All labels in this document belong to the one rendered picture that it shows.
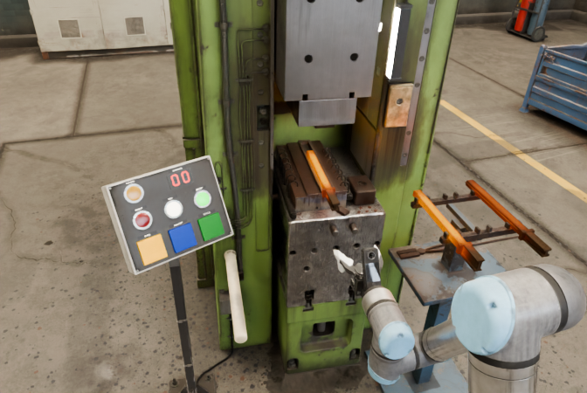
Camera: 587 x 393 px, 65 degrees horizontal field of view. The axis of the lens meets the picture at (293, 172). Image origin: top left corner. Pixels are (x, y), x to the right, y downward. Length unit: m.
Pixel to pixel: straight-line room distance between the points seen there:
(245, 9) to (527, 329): 1.19
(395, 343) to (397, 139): 0.90
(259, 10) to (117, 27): 5.27
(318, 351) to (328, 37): 1.42
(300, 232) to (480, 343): 1.03
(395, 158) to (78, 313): 1.85
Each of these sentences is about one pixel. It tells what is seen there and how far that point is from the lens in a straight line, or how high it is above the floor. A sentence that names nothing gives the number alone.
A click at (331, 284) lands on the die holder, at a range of 1.96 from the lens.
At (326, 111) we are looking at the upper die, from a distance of 1.57.
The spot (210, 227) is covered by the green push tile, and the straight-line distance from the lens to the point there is 1.53.
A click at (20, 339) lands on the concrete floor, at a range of 2.81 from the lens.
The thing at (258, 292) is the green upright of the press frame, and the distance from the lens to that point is 2.19.
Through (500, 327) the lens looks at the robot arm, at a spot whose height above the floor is 1.38.
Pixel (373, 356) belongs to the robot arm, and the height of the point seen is 0.90.
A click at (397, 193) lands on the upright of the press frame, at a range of 2.03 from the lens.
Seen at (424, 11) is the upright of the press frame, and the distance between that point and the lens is 1.74.
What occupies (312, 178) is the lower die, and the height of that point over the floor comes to 0.99.
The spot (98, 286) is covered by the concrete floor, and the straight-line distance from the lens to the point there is 2.93.
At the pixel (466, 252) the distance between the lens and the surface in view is 1.59.
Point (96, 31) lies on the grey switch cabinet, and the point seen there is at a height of 0.34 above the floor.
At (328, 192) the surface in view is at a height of 1.01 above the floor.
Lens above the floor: 1.95
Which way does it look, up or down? 31 degrees down
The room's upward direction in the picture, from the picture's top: 2 degrees clockwise
